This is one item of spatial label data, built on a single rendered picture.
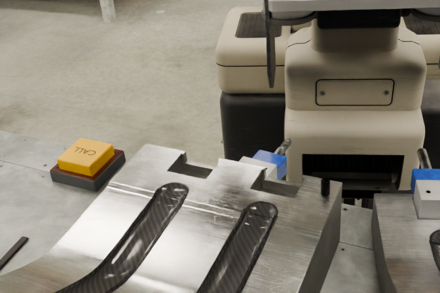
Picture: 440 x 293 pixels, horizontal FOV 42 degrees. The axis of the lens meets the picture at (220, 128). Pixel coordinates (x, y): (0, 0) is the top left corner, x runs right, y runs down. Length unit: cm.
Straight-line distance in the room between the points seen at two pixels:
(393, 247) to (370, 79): 36
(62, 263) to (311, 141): 48
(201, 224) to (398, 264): 21
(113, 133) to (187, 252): 193
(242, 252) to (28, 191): 39
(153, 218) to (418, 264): 28
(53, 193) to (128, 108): 184
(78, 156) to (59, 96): 206
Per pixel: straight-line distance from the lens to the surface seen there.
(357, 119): 94
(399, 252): 63
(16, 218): 83
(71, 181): 85
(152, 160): 71
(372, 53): 93
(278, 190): 69
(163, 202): 66
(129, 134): 248
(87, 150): 86
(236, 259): 58
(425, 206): 67
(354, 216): 75
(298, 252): 58
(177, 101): 267
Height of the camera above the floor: 129
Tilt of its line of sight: 32 degrees down
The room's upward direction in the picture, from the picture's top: 5 degrees counter-clockwise
